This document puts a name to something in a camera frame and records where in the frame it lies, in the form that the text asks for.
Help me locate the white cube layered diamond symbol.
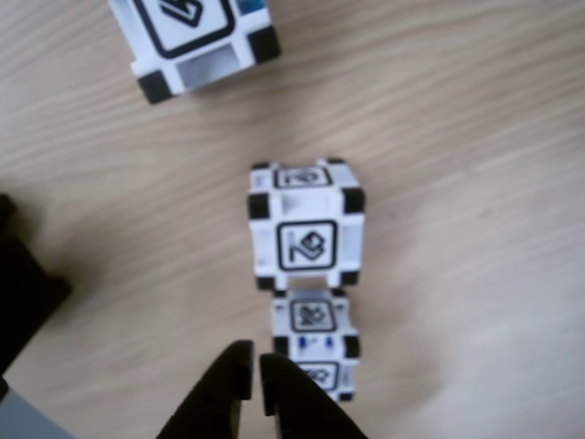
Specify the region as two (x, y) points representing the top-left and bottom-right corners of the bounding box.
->
(248, 157), (367, 292)

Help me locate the white cube lightning symbol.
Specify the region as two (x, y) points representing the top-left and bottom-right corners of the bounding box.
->
(109, 0), (282, 105)

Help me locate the white cube paperclip symbol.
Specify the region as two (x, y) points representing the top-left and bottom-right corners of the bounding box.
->
(271, 287), (363, 404)

